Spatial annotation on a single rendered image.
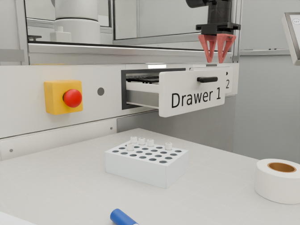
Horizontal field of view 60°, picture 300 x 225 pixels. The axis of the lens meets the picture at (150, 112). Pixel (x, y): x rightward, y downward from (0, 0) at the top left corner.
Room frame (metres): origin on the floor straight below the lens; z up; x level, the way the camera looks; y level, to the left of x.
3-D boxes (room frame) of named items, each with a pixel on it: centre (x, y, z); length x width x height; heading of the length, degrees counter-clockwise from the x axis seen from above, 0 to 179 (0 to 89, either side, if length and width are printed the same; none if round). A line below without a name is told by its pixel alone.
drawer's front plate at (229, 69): (1.05, -0.25, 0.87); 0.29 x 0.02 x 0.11; 135
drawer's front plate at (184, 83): (0.73, -0.13, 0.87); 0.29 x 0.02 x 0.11; 135
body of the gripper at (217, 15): (0.72, -0.18, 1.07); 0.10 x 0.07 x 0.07; 45
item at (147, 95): (0.87, 0.02, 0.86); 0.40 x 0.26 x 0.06; 45
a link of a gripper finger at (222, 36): (0.72, -0.18, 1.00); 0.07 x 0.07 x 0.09; 45
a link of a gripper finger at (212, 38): (0.72, -0.18, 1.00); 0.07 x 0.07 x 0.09; 45
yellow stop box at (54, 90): (0.58, 0.19, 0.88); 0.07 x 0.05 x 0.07; 135
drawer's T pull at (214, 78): (0.71, -0.15, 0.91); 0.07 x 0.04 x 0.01; 135
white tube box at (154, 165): (0.44, 0.01, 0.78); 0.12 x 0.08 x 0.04; 59
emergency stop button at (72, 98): (0.56, 0.17, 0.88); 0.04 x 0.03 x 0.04; 135
